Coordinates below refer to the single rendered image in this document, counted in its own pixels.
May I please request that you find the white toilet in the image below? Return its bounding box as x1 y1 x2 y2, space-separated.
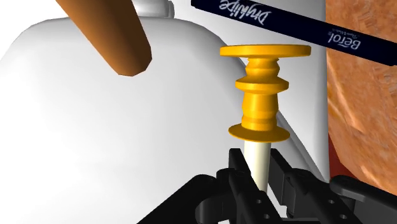
0 0 330 224

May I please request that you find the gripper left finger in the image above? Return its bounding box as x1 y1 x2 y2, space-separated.
136 148 281 224

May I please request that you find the gold candlestick with white candle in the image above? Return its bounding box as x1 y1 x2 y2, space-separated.
219 44 312 193

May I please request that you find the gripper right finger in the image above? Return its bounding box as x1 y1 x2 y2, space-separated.
268 148 397 224

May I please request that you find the black pen with pale lettering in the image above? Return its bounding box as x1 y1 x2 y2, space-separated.
190 0 397 67

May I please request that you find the brown wooden handle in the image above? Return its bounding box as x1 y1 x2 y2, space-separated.
55 0 153 77

